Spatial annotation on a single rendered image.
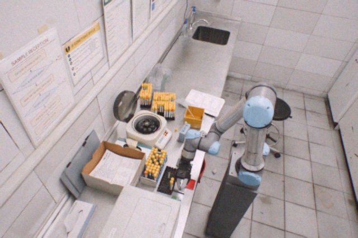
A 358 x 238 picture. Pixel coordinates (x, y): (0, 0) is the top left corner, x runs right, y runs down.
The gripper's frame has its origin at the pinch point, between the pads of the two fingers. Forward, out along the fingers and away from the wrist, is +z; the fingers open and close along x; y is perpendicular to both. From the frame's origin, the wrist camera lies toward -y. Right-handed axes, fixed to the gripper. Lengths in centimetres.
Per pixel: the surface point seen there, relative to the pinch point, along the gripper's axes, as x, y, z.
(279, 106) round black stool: -66, 128, -42
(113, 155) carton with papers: 45.9, 5.6, -5.0
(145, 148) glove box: 29.1, 14.9, -11.0
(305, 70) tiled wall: -111, 253, -81
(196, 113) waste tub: 7, 57, -32
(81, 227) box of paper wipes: 41, -32, 17
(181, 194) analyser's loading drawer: -1.7, -1.9, 2.1
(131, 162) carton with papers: 33.2, 5.1, -4.5
